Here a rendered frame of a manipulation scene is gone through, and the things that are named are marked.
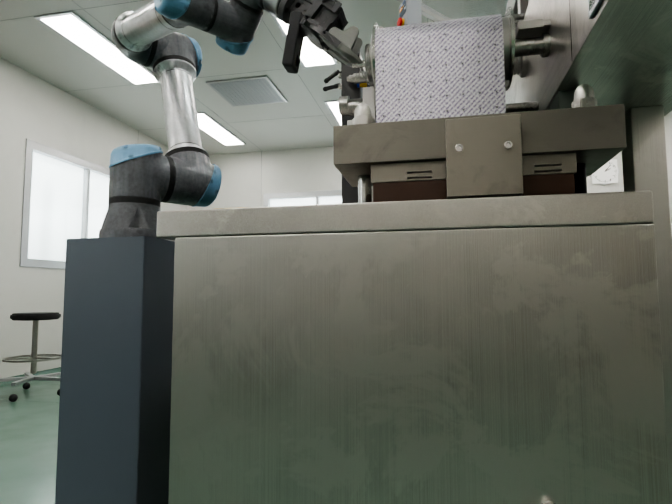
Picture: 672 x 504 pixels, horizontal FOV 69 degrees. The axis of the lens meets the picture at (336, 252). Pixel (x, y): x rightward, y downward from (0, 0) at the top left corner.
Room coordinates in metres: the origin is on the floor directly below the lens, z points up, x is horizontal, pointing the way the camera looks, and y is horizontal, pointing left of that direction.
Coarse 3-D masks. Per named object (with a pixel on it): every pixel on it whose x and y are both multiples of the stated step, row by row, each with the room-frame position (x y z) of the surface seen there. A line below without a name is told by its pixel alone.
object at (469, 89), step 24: (384, 72) 0.90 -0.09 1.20; (408, 72) 0.89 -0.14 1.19; (432, 72) 0.88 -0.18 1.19; (456, 72) 0.87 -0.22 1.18; (480, 72) 0.86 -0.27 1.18; (504, 72) 0.85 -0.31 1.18; (384, 96) 0.90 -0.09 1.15; (408, 96) 0.89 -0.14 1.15; (432, 96) 0.88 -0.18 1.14; (456, 96) 0.87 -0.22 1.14; (480, 96) 0.86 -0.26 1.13; (504, 96) 0.85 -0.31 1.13; (384, 120) 0.90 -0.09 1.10
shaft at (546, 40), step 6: (546, 36) 0.88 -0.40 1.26; (516, 42) 0.89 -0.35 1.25; (522, 42) 0.89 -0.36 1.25; (528, 42) 0.89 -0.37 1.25; (534, 42) 0.88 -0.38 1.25; (540, 42) 0.88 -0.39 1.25; (546, 42) 0.88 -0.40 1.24; (516, 48) 0.89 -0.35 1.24; (522, 48) 0.89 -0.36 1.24; (528, 48) 0.89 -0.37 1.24; (534, 48) 0.89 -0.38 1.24; (540, 48) 0.89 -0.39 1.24; (546, 48) 0.88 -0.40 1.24; (516, 54) 0.90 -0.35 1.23; (522, 54) 0.90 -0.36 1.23; (528, 54) 0.90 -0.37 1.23; (534, 54) 0.90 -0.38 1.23; (540, 54) 0.90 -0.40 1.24; (546, 54) 0.89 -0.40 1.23
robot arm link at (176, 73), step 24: (168, 48) 1.28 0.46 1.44; (192, 48) 1.32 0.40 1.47; (168, 72) 1.28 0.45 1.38; (192, 72) 1.32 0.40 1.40; (168, 96) 1.26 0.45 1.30; (192, 96) 1.29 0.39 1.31; (168, 120) 1.25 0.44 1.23; (192, 120) 1.26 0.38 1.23; (168, 144) 1.25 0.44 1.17; (192, 144) 1.23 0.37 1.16; (192, 168) 1.19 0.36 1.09; (216, 168) 1.24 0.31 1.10; (192, 192) 1.20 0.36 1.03; (216, 192) 1.24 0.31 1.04
